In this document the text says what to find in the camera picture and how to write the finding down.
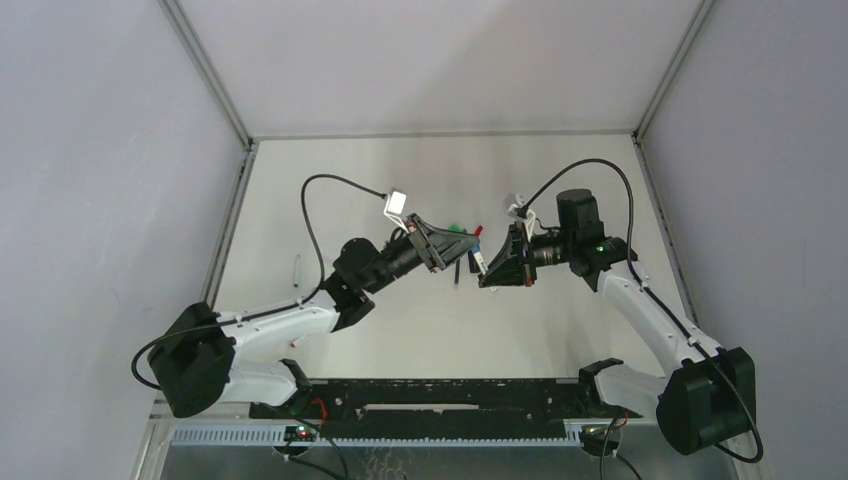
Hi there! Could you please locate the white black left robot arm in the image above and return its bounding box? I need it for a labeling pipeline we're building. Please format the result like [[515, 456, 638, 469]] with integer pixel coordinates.
[[142, 214, 480, 418]]

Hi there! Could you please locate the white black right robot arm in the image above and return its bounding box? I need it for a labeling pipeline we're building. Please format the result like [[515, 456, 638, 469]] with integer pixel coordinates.
[[479, 188, 756, 455]]

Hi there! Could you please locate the black green highlighter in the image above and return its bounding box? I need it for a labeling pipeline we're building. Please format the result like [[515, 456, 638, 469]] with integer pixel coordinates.
[[467, 252, 479, 274]]

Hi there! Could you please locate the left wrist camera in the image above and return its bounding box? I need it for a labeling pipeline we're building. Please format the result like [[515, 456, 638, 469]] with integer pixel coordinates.
[[383, 189, 407, 218]]

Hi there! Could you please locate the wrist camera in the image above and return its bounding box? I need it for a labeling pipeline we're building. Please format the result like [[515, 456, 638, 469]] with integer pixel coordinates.
[[503, 193, 536, 228], [383, 189, 407, 218]]

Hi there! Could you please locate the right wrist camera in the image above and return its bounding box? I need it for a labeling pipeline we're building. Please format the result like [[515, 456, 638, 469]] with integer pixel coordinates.
[[503, 193, 536, 228]]

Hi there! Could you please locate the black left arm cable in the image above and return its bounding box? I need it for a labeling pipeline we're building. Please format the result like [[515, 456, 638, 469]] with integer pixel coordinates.
[[130, 174, 389, 391]]

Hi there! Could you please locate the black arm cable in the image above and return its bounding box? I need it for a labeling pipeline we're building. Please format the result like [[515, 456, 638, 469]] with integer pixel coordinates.
[[519, 158, 765, 464], [130, 174, 389, 391]]

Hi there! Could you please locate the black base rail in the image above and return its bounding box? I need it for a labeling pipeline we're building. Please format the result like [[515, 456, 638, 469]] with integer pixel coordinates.
[[249, 378, 619, 441]]

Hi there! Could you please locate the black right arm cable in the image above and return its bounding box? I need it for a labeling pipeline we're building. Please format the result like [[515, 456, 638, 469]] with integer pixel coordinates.
[[519, 158, 765, 464]]

